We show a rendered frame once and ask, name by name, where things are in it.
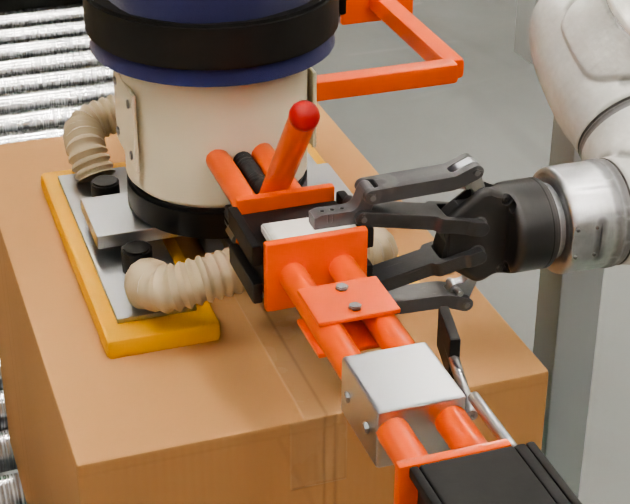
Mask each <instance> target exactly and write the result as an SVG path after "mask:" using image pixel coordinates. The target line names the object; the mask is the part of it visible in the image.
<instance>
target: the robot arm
mask: <svg viewBox="0 0 630 504"><path fill-rule="evenodd" d="M529 43H530V51H531V56H532V60H533V64H534V68H535V71H536V74H537V77H538V80H539V83H540V85H541V88H542V90H543V93H544V95H545V97H546V100H547V102H548V104H549V106H550V109H551V111H552V113H553V115H554V117H555V119H556V121H557V123H558V124H559V126H560V128H561V130H562V131H563V133H564V135H565V136H566V137H567V139H568V140H569V141H570V142H571V144H572V145H573V146H574V148H575V149H576V151H577V153H578V154H579V156H580V158H581V160H582V161H579V162H572V163H565V164H558V165H551V166H545V167H542V168H541V169H538V171H537V172H536V173H535V174H534V175H533V177H528V178H521V179H514V180H507V181H500V182H497V183H495V184H489V183H487V182H484V181H483V179H482V176H483V174H484V169H483V167H482V166H481V165H480V164H479V163H478V162H477V161H476V160H475V159H474V158H473V157H472V156H471V155H470V154H468V153H463V154H461V155H459V156H457V157H455V158H453V159H451V160H449V161H447V162H445V163H443V164H437V165H432V166H426V167H420V168H414V169H408V170H402V171H396V172H390V173H384V174H379V175H373V176H367V177H361V178H359V179H357V180H356V182H355V184H354V187H355V192H354V195H353V196H352V195H348V196H346V197H345V198H344V199H343V204H337V205H330V206H323V207H316V208H313V209H311V210H309V217H307V218H300V219H293V220H286V221H279V222H272V223H265V224H262V225H261V232H262V234H263V236H264V237H265V239H266V240H267V241H270V240H277V239H283V238H289V237H295V236H302V235H308V234H314V233H320V232H327V231H333V230H339V229H345V228H352V227H357V226H356V224H358V225H359V226H368V225H372V226H373V227H379V228H399V229H419V230H434V231H436V234H435V237H434V240H433V241H430V242H427V243H425V244H422V245H421V247H420V249H418V250H415V251H412V252H409V253H407V254H404V255H401V256H398V257H395V258H392V259H389V260H386V261H384V262H381V263H378V264H375V265H373V276H377V278H378V279H379V281H380V282H381V283H382V285H383V286H384V287H385V289H386V290H387V291H388V293H389V294H390V295H391V297H392V298H393V299H394V301H395V302H396V303H397V305H398V306H399V307H400V309H401V311H400V313H396V314H395V315H398V314H405V313H412V312H420V311H427V310H434V309H439V307H441V306H448V307H449V308H450V309H455V310H460V311H468V310H470V309H471V308H472V307H473V301H472V300H471V298H470V295H471V293H472V291H473V289H474V287H475V284H476V282H477V281H481V280H484V279H486V278H487V277H489V276H490V275H492V274H495V273H518V272H525V271H531V270H537V269H543V268H547V269H548V270H550V271H551V272H553V273H556V274H566V273H572V272H578V271H584V270H590V269H596V268H609V267H613V266H615V265H630V0H539V1H538V2H537V4H536V5H535V7H534V10H533V12H532V15H531V19H530V27H529ZM459 188H460V189H465V190H463V191H462V192H461V193H460V194H458V195H457V196H456V197H455V198H453V199H452V200H451V201H450V202H446V201H426V203H418V202H400V201H397V200H403V199H409V198H414V197H420V196H426V195H431V194H437V193H443V192H448V191H453V190H457V189H459ZM455 271H456V272H458V273H460V274H461V276H460V277H458V278H451V277H449V278H447V279H446V282H444V281H430V282H422V283H414V284H410V283H413V282H416V281H419V280H421V279H424V278H427V277H430V276H444V275H447V274H449V273H452V272H455Z"/></svg>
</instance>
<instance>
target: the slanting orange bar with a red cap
mask: <svg viewBox="0 0 630 504"><path fill-rule="evenodd" d="M319 120H320V113H319V109H318V107H317V106H316V105H315V104H314V103H312V102H310V101H308V100H301V101H298V102H296V103H294V104H293V106H292V107H291V109H290V110H289V114H288V119H287V121H286V124H285V126H284V129H283V132H282V134H281V137H280V139H279V142H278V145H277V147H276V150H275V153H274V155H273V158H272V160H271V163H270V166H269V168H268V171H267V173H266V176H265V179H264V181H263V184H262V186H261V189H260V192H259V194H261V193H267V192H274V191H281V190H287V189H290V186H291V184H292V182H293V179H294V177H295V174H296V172H297V170H298V167H299V165H300V163H301V160H302V158H303V156H304V153H305V151H306V148H307V146H308V144H309V141H310V139H311V137H312V134H313V132H314V130H315V127H316V126H317V125H318V123H319Z"/></svg>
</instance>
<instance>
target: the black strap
mask: <svg viewBox="0 0 630 504"><path fill-rule="evenodd" d="M83 13H84V25H85V30H86V33H87V35H88V36H89V38H90V39H91V40H92V41H93V42H94V43H95V44H97V45H98V46H99V47H101V48H102V49H104V50H105V51H107V52H109V53H111V54H113V55H115V56H117V57H120V58H123V59H126V60H129V61H132V62H136V63H141V64H145V65H150V66H156V67H162V68H170V69H181V70H231V69H241V68H250V67H257V66H263V65H268V64H273V63H277V62H281V61H285V60H288V59H291V58H295V57H298V56H301V55H303V54H305V53H307V52H310V51H312V50H314V49H315V48H317V47H319V46H320V45H322V44H323V43H324V42H326V41H327V40H328V39H329V38H330V37H331V36H332V35H333V34H334V33H335V31H336V29H337V28H338V23H339V15H344V14H346V0H311V1H309V2H308V3H306V4H304V5H301V6H299V7H296V8H293V9H290V10H287V11H283V12H280V13H277V14H273V15H270V16H267V17H263V18H258V19H252V20H245V21H234V22H220V23H206V24H191V23H176V22H169V21H162V20H155V19H149V18H144V17H140V16H135V15H131V14H128V13H127V12H125V11H123V10H121V9H119V8H118V7H116V6H115V5H114V4H112V3H111V2H110V1H108V0H83Z"/></svg>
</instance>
